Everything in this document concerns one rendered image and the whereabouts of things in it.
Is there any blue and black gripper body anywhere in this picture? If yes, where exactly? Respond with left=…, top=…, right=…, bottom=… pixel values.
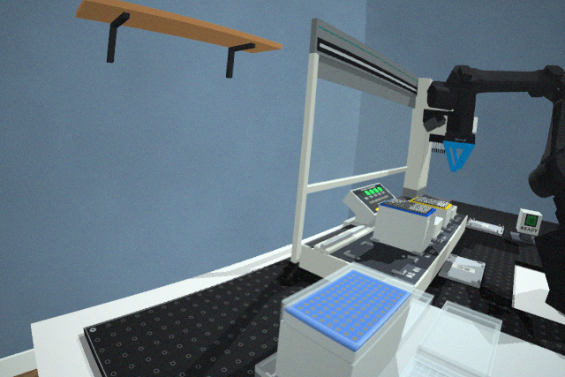
left=443, top=111, right=476, bottom=144

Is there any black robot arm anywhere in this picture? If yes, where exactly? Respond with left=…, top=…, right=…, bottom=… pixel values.
left=423, top=65, right=565, bottom=229

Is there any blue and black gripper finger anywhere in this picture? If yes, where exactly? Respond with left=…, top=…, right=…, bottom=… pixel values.
left=452, top=144, right=475, bottom=169
left=443, top=140, right=471, bottom=172

